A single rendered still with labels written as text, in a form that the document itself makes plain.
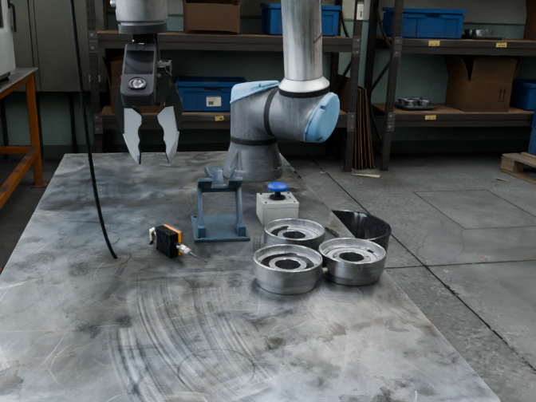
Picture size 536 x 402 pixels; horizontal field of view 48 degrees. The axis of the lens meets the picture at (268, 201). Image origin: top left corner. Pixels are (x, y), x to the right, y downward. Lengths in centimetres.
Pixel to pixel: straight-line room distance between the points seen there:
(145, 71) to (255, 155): 62
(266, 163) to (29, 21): 345
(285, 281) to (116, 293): 25
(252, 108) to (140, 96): 61
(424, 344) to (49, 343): 47
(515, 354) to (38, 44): 367
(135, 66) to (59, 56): 382
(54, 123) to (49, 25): 78
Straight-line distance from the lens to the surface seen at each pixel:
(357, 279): 94
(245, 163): 145
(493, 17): 569
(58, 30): 470
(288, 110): 137
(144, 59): 91
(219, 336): 79
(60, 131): 503
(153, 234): 107
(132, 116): 95
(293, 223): 109
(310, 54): 135
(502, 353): 248
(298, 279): 88
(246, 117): 144
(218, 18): 438
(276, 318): 84
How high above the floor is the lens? 120
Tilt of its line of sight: 18 degrees down
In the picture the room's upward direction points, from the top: 2 degrees clockwise
